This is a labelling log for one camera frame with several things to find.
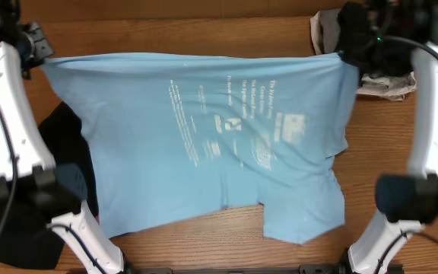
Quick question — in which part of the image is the folded beige garment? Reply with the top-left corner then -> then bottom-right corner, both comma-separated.
309,11 -> 418,102

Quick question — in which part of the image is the black t-shirt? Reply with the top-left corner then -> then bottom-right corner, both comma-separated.
0,103 -> 99,270

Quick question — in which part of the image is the folded grey garment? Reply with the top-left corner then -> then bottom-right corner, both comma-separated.
319,8 -> 417,91

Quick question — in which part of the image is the light blue t-shirt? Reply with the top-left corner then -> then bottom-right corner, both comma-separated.
43,53 -> 358,244

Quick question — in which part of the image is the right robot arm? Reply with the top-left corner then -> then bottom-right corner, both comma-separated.
300,1 -> 438,274

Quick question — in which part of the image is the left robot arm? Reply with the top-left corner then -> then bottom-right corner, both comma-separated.
0,0 -> 133,273

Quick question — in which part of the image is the folded black garment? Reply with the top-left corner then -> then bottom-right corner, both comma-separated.
335,2 -> 413,77

